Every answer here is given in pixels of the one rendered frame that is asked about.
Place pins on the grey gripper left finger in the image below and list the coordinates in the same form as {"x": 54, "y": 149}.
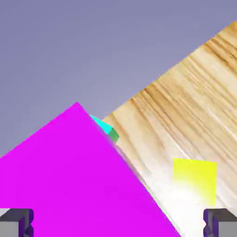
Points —
{"x": 16, "y": 222}

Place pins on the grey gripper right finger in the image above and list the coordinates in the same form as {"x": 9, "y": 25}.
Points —
{"x": 220, "y": 222}

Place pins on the small yellow cube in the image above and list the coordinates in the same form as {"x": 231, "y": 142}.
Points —
{"x": 196, "y": 177}

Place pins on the small cyan cube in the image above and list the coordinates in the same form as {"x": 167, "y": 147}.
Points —
{"x": 109, "y": 130}

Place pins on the large magenta box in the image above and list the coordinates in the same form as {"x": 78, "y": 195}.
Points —
{"x": 74, "y": 175}

